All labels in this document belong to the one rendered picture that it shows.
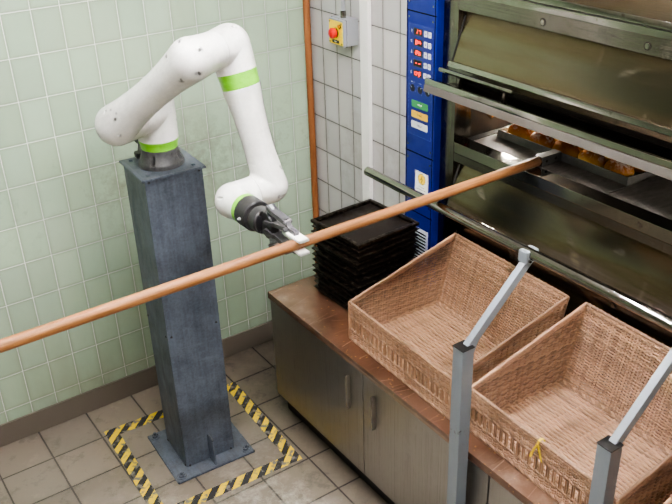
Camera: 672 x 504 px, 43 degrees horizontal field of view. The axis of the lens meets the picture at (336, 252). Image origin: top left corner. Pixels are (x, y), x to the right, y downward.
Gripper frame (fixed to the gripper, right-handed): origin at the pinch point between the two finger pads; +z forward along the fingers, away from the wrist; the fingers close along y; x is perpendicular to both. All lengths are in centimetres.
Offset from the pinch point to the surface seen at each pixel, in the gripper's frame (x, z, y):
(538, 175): -86, 7, 1
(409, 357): -36, 5, 50
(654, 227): -84, 50, 2
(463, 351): -25, 39, 24
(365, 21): -85, -80, -32
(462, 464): -27, 39, 64
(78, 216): 20, -124, 33
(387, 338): -36, -7, 49
